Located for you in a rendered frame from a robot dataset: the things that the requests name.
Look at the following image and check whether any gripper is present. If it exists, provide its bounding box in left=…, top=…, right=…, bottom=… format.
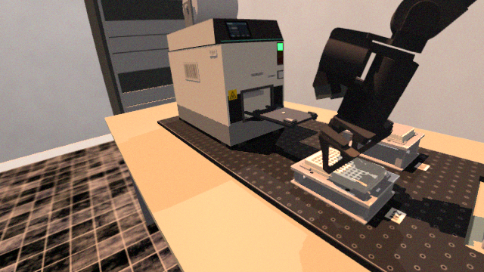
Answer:
left=318, top=83, right=400, bottom=174

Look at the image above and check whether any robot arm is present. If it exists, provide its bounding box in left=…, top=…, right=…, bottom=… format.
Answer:
left=312, top=0, right=476, bottom=124

